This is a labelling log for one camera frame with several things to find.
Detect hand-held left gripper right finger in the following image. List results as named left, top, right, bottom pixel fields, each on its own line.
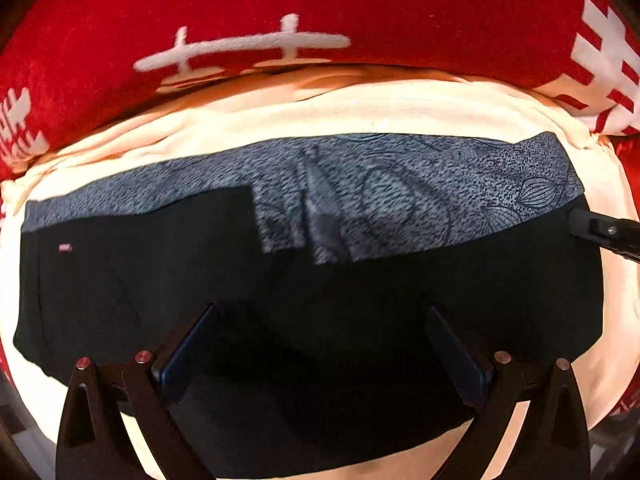
left=425, top=305, right=593, bottom=480

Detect red printed blanket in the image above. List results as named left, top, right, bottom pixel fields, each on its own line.
left=0, top=0, right=640, bottom=421

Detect black pants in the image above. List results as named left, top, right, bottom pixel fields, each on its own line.
left=12, top=186, right=606, bottom=467

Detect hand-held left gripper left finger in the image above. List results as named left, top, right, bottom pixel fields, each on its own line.
left=55, top=302, right=223, bottom=480

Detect cream blanket with blue leaf panel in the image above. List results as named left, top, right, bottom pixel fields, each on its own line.
left=0, top=72, right=640, bottom=480

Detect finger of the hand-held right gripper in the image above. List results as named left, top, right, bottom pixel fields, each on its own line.
left=567, top=207, right=640, bottom=264

